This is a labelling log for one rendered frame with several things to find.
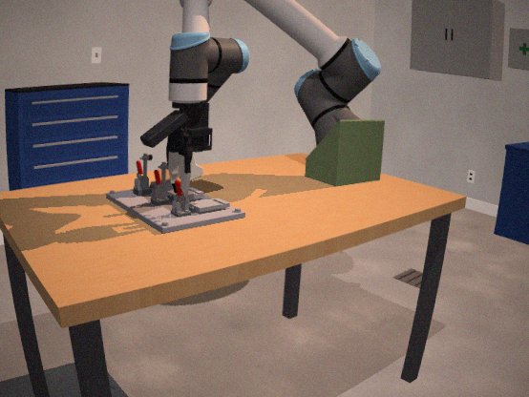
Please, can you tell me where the toggle clamp with red handle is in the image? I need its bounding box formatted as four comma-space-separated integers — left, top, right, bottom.
171, 180, 191, 218

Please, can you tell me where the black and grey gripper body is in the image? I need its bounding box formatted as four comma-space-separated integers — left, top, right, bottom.
168, 102, 212, 155

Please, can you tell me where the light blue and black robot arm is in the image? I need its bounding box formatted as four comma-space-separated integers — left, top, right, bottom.
140, 0, 381, 148

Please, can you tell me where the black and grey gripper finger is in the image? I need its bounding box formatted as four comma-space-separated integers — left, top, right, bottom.
180, 140, 203, 198
166, 140, 181, 193

